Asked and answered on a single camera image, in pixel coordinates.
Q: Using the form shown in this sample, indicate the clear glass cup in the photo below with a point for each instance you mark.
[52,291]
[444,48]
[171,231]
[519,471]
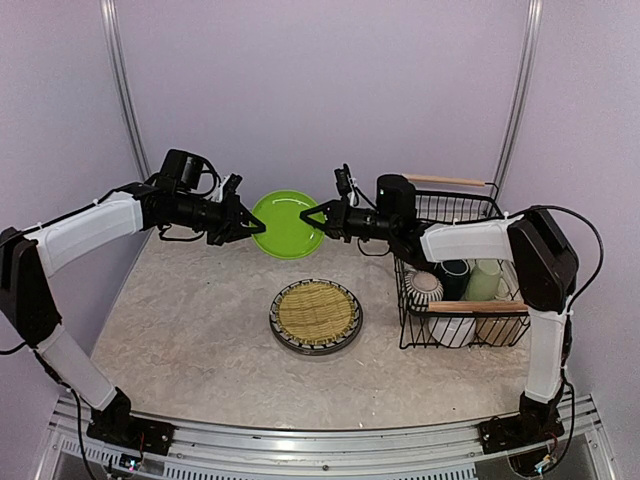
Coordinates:
[503,291]

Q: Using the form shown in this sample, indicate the beige cup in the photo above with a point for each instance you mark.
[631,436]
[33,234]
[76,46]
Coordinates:
[498,331]

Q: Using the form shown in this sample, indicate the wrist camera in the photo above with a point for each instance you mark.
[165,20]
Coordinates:
[395,195]
[182,171]

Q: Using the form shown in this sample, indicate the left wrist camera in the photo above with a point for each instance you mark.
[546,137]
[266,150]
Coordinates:
[182,171]

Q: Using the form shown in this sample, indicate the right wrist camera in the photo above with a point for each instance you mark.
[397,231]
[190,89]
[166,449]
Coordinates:
[395,195]

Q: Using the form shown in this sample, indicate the white plate dark stripes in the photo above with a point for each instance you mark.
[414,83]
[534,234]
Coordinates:
[273,308]

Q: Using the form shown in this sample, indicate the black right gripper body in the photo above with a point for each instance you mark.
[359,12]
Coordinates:
[341,225]

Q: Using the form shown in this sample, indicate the aluminium front rail frame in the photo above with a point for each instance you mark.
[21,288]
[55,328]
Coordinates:
[201,450]

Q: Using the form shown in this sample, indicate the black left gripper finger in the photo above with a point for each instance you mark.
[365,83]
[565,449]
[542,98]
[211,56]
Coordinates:
[240,232]
[246,221]

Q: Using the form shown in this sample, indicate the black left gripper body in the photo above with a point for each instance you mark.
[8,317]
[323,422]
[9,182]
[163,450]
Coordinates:
[222,221]

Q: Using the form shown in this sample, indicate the yellow green woven plate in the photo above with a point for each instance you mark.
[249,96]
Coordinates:
[315,312]

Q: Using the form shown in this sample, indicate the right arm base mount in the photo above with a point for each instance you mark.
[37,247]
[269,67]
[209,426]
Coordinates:
[500,434]

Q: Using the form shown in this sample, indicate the light green cup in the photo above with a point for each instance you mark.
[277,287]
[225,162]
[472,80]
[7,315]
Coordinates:
[484,280]

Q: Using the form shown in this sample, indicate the lime green plate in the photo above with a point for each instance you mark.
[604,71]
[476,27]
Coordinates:
[287,236]

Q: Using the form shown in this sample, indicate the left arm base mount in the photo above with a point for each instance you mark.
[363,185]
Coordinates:
[140,434]

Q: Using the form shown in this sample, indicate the white bowl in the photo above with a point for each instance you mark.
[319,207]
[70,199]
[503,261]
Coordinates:
[452,332]

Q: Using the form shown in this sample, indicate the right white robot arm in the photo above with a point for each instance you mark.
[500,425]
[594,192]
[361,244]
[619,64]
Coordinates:
[544,264]

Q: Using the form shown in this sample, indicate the dark green mug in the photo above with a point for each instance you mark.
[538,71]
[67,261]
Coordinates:
[454,276]

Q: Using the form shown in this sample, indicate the black wire dish rack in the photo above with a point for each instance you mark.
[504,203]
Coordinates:
[414,324]

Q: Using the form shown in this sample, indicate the grey reindeer plate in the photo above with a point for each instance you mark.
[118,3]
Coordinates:
[323,349]

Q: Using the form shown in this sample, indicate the striped black white cup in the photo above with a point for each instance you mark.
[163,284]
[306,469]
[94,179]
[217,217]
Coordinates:
[422,289]

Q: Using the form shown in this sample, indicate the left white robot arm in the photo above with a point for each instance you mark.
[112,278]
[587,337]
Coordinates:
[37,264]

